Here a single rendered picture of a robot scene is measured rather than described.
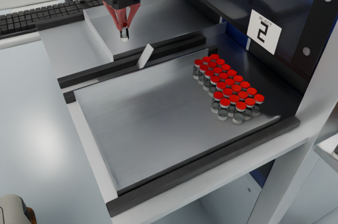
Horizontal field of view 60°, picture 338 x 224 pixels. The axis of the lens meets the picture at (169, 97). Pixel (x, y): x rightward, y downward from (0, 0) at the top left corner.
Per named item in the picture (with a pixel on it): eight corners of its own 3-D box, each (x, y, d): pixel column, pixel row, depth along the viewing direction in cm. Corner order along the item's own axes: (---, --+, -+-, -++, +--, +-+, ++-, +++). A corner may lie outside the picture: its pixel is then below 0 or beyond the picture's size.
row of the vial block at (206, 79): (198, 73, 72) (200, 57, 69) (245, 122, 60) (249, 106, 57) (191, 75, 71) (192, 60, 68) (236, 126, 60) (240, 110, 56)
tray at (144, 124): (206, 59, 76) (207, 48, 74) (276, 127, 60) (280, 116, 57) (77, 102, 65) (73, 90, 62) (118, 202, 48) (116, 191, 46)
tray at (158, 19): (181, -3, 102) (181, -13, 99) (225, 32, 85) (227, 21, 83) (85, 20, 90) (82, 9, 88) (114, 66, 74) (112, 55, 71)
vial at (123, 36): (127, 36, 77) (125, 22, 74) (130, 41, 76) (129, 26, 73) (119, 39, 77) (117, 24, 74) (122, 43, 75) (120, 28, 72)
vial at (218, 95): (217, 105, 64) (220, 89, 61) (223, 111, 62) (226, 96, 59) (208, 108, 63) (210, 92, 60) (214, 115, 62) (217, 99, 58)
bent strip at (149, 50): (150, 62, 75) (148, 43, 71) (155, 68, 73) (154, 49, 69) (96, 79, 70) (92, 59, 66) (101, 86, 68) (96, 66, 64)
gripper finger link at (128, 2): (142, 29, 74) (141, -7, 68) (118, 39, 70) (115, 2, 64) (125, 19, 78) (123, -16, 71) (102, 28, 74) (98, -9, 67)
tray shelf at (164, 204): (174, -4, 106) (174, -9, 105) (332, 129, 62) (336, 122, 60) (37, 29, 90) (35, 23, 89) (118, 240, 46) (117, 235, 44)
